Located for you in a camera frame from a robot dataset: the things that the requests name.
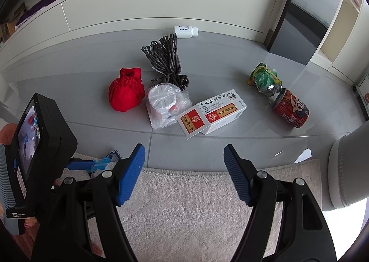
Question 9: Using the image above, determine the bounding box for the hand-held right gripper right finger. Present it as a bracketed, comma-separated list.
[224, 144, 338, 262]

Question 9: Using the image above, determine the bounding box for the white and red box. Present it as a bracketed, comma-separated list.
[176, 89, 248, 140]

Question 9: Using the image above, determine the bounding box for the white plastic bottle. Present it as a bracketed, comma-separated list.
[173, 26, 199, 39]

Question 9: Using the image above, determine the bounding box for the black glossy cabinet panel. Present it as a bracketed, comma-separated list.
[267, 0, 329, 65]

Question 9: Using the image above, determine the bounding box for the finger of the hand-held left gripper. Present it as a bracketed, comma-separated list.
[66, 158, 95, 171]

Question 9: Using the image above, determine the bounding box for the blue clear plastic wrapper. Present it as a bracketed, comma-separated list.
[89, 149, 123, 179]

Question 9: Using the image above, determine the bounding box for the plastic-wrapped white cup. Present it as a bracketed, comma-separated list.
[147, 83, 192, 129]

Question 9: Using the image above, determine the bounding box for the dark grey yarn bundle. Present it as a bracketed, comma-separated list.
[141, 34, 189, 91]

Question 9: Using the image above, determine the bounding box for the beige fluffy rug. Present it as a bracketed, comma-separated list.
[58, 158, 323, 262]

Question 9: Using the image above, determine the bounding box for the red cloth pouch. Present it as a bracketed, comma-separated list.
[108, 68, 145, 113]

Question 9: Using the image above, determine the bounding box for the white trash bin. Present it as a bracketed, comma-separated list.
[321, 132, 369, 212]

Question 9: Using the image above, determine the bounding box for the green snack wrapper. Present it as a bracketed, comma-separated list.
[248, 63, 284, 98]

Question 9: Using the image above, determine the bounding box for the purple fringed cloth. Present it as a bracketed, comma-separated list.
[16, 0, 90, 30]

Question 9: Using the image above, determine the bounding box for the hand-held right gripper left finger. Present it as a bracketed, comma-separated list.
[32, 143, 146, 262]

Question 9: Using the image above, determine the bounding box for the person's pink clothed leg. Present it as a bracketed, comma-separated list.
[0, 124, 18, 145]

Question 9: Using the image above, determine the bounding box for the white low cabinet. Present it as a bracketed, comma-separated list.
[0, 0, 297, 75]

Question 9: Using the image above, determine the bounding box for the red cartoon drink can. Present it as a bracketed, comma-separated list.
[272, 88, 309, 129]

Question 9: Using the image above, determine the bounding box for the white open shelf unit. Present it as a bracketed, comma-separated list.
[308, 0, 369, 84]

